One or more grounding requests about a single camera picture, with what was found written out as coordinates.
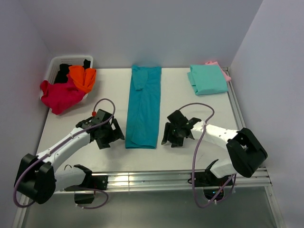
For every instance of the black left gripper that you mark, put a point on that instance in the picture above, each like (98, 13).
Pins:
(115, 134)

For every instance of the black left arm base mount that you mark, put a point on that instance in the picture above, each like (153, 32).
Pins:
(87, 192)

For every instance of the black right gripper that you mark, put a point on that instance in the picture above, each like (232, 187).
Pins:
(169, 127)

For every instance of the aluminium table edge rail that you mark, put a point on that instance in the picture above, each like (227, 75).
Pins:
(159, 180)

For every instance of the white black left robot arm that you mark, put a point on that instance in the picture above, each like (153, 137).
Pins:
(38, 177)

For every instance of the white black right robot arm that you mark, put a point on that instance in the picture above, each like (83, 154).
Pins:
(246, 153)

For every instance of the folded mint t shirt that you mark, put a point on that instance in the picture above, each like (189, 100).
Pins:
(207, 79)

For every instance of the white plastic laundry basket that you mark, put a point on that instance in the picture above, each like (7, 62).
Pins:
(71, 60)

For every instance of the black t shirt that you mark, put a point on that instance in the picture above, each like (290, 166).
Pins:
(61, 76)

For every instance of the magenta t shirt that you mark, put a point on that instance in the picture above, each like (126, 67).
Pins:
(60, 96)

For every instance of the folded pink t shirt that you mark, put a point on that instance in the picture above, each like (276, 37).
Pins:
(224, 72)

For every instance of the teal t shirt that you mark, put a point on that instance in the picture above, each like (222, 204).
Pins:
(143, 114)

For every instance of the orange t shirt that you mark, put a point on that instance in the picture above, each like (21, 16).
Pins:
(84, 79)

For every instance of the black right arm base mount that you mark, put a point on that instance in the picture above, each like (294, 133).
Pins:
(208, 180)

